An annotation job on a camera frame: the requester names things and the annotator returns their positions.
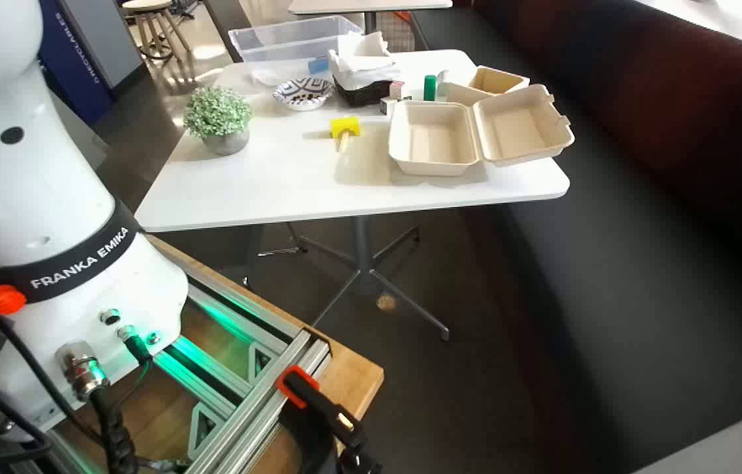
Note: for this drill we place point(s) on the yellow toy mallet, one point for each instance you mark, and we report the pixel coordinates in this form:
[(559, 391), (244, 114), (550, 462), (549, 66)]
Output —
[(345, 128)]

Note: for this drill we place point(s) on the black orange clamp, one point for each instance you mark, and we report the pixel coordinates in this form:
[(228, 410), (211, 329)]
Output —
[(324, 408)]

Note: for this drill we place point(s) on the open beige clamshell lunch box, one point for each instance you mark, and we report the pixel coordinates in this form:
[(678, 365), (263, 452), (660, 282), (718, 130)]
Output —
[(456, 135)]

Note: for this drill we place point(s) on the clear plastic bin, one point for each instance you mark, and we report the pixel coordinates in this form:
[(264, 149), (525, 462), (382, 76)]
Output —
[(291, 41)]

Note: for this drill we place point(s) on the wooden stool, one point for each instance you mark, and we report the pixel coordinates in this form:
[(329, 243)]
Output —
[(155, 26)]

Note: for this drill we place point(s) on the potted green plant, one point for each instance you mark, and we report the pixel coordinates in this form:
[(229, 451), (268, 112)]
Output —
[(218, 118)]

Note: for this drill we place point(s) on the small white cube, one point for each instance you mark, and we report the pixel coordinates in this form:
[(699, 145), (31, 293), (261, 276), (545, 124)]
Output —
[(388, 105)]

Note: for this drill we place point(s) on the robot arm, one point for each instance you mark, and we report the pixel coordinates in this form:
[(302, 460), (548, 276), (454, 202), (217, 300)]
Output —
[(28, 197)]

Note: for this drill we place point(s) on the white table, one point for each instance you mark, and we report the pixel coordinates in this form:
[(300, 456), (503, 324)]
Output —
[(370, 5)]

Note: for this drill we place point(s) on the small pink white block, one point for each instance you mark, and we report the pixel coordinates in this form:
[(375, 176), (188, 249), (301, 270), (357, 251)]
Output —
[(397, 89)]

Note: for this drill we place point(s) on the patterned ceramic bowl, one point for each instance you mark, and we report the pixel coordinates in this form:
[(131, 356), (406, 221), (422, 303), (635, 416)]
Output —
[(303, 93)]

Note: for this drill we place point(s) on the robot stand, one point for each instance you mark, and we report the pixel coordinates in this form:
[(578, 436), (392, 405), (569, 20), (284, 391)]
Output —
[(239, 382)]

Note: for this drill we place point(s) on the dark basket with napkins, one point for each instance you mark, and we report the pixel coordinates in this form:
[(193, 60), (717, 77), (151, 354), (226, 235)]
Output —
[(364, 76)]

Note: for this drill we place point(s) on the small beige clamshell box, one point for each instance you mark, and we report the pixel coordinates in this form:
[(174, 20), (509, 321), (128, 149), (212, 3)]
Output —
[(492, 82)]

